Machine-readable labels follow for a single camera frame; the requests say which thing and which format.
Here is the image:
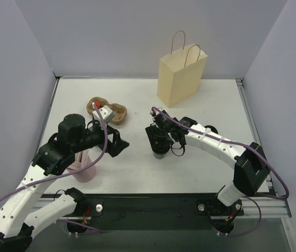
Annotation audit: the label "black cup lid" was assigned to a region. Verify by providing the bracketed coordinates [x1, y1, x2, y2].
[153, 148, 169, 154]
[205, 125, 218, 134]

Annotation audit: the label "pink straw holder cup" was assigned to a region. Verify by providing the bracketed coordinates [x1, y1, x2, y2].
[67, 153, 97, 183]

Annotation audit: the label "beige paper bag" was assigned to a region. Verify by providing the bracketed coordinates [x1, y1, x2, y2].
[157, 44, 208, 108]

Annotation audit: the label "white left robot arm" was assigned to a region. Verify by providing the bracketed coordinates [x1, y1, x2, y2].
[0, 114, 129, 251]

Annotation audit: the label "white straws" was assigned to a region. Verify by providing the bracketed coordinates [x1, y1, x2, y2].
[75, 150, 89, 169]

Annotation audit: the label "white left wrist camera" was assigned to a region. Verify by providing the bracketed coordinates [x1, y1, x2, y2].
[92, 102, 115, 124]

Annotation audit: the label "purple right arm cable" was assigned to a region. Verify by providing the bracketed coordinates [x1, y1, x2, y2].
[151, 106, 289, 237]

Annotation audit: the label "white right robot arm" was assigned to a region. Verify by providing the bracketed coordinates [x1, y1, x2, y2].
[145, 110, 270, 214]

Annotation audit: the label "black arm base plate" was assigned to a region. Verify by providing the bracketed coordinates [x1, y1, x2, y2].
[68, 193, 244, 231]

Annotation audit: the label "brown cardboard cup carrier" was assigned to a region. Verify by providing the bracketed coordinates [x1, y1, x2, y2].
[86, 97, 128, 125]

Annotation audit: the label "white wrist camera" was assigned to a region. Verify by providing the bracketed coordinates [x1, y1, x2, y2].
[92, 102, 115, 124]
[150, 107, 164, 118]

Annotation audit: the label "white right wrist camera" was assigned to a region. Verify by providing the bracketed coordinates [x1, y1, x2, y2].
[150, 107, 164, 118]

